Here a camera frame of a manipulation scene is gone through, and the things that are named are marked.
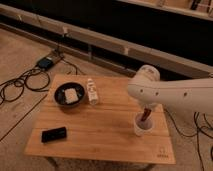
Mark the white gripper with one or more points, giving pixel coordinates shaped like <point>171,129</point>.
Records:
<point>149,107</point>

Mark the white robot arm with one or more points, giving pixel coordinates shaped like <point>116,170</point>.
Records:
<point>194,94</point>

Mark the white ceramic cup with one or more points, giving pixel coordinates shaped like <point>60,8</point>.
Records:
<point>142,127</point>

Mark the wooden table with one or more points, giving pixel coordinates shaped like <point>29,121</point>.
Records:
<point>101,132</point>

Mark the white sponge block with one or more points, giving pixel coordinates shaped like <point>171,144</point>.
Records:
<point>71,95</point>

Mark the black bowl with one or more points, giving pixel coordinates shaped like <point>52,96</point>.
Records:
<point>59,94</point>

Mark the black rectangular remote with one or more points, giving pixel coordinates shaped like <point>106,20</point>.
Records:
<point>53,134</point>

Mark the blue power adapter box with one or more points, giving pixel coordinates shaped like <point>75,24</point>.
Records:
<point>45,63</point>

